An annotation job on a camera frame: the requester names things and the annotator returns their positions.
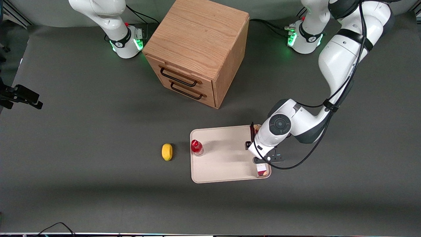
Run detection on red cookie box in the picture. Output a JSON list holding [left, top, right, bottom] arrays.
[[250, 122, 269, 178]]

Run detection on short black drawer handle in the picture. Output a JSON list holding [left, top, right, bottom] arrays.
[[170, 82, 203, 100]]

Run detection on thin black table cable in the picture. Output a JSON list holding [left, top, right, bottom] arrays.
[[35, 222, 77, 237]]

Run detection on yellow lemon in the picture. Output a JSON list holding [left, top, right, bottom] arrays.
[[161, 143, 173, 162]]

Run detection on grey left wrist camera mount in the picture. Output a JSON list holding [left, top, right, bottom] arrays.
[[252, 149, 285, 164]]

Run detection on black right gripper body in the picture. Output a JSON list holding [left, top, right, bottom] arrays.
[[0, 77, 15, 99]]

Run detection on black left base cables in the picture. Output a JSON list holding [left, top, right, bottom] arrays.
[[249, 8, 308, 38]]

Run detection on wooden drawer cabinet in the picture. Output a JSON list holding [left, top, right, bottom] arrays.
[[142, 0, 250, 110]]

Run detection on red capped small bottle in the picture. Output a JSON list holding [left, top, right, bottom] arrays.
[[191, 139, 204, 157]]

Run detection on beige plastic tray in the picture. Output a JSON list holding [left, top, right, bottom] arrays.
[[190, 124, 272, 184]]

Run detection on black right base cable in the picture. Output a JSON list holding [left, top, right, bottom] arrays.
[[126, 4, 159, 25]]

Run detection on tall wooden drawer front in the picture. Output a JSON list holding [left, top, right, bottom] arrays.
[[146, 57, 215, 96]]

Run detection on aluminium frame rail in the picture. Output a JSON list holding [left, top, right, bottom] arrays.
[[0, 0, 34, 30]]

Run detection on long black drawer handle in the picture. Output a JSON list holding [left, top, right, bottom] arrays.
[[160, 67, 198, 88]]

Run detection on short wooden drawer front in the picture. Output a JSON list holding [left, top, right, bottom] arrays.
[[154, 76, 216, 109]]

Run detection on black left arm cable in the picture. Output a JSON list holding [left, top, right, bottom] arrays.
[[251, 0, 367, 170]]

